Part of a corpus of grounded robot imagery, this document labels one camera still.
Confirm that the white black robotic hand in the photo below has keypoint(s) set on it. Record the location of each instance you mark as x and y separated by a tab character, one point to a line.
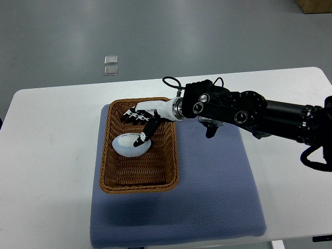
152	114

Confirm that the light blue plush toy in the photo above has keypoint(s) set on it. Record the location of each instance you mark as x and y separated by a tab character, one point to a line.
124	145

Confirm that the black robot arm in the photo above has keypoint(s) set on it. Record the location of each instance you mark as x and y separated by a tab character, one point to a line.
250	111

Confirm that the brown wicker basket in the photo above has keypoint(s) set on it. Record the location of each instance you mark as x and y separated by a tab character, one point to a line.
156	170

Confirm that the lower metal floor plate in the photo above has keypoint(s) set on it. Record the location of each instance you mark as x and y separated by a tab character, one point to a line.
111	70

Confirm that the metal floor plate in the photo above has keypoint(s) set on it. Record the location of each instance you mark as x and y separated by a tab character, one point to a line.
110	60
111	70

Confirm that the upper metal floor plate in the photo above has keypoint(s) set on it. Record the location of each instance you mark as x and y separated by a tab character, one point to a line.
110	60

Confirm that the blue quilted mat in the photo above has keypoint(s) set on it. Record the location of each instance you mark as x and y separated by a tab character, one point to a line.
216	196

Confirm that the brown cardboard box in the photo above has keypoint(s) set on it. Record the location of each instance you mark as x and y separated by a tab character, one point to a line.
314	6

